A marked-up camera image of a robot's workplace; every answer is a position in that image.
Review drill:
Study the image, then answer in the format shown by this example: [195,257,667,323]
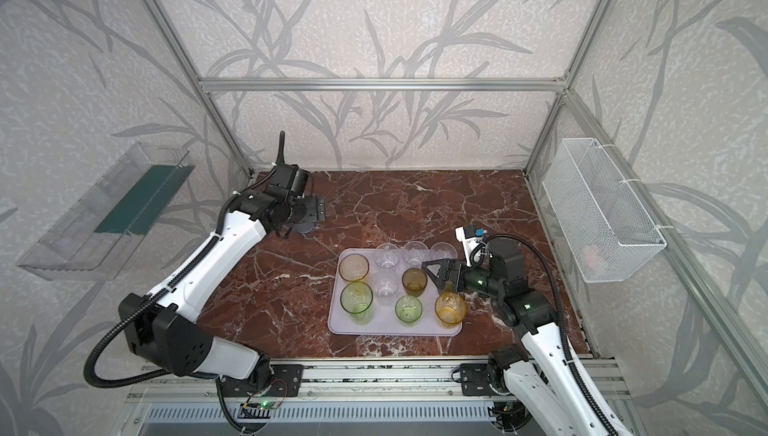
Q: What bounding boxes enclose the amber faceted cup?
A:
[434,292,467,328]

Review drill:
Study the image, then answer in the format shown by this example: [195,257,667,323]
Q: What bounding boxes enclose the grey-blue plastic cup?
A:
[292,221,317,235]

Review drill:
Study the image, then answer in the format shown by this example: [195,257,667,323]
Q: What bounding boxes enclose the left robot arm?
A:
[83,161,325,392]

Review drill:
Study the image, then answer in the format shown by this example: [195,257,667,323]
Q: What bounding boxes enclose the clear cup back row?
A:
[371,270,400,306]

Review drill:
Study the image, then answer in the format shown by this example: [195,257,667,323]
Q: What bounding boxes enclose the lilac plastic tray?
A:
[328,248,463,337]

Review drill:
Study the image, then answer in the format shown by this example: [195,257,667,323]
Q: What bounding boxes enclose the yellow plastic cup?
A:
[338,254,370,283]

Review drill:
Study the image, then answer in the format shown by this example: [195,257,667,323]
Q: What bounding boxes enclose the pink object in basket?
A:
[580,245,608,275]

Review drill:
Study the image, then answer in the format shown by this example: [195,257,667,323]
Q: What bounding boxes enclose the clear plastic wall shelf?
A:
[17,143,195,281]

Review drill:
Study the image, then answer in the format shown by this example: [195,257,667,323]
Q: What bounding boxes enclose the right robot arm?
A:
[421,234,631,435]

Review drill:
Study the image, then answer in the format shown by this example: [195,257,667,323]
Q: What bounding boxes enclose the white wire basket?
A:
[543,138,667,284]

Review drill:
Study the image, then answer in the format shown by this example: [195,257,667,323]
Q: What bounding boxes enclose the clear faceted cup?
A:
[430,242,458,260]

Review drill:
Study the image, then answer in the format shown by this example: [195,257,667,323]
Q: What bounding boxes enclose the light green plastic cup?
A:
[340,281,373,325]

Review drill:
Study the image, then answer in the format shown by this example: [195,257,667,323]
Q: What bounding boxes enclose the small circuit board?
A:
[239,400,282,419]

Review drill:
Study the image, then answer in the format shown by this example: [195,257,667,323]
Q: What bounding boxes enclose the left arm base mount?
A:
[222,363,304,398]

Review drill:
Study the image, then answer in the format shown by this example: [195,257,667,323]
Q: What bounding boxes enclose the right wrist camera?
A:
[455,225,486,267]

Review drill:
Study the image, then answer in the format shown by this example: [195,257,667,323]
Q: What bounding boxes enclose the olive green textured cup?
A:
[401,268,429,297]

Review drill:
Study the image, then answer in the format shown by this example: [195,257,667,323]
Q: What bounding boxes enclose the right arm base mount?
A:
[457,363,505,397]

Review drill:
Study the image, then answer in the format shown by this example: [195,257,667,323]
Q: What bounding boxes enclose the green cup back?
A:
[394,295,423,325]

